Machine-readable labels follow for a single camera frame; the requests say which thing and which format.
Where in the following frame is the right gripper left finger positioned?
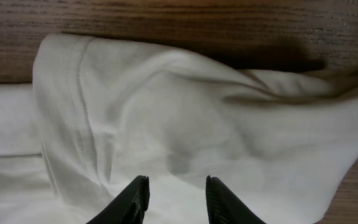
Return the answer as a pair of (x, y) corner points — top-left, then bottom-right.
(87, 175), (150, 224)

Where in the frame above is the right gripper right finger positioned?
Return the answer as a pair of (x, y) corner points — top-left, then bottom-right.
(206, 176), (265, 224)

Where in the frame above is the white polo shirt black print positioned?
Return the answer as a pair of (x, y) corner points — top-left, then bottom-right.
(0, 34), (358, 223)

